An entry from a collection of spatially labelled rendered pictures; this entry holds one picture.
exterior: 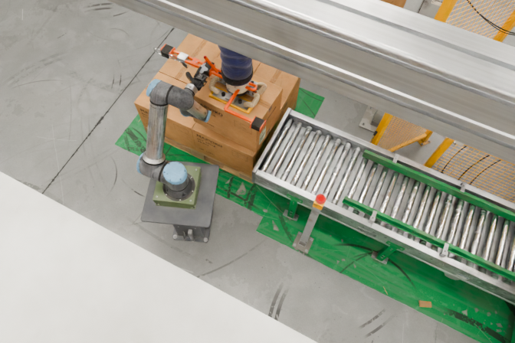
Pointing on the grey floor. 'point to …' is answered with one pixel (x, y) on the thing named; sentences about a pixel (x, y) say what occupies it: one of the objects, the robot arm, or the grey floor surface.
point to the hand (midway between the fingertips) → (204, 66)
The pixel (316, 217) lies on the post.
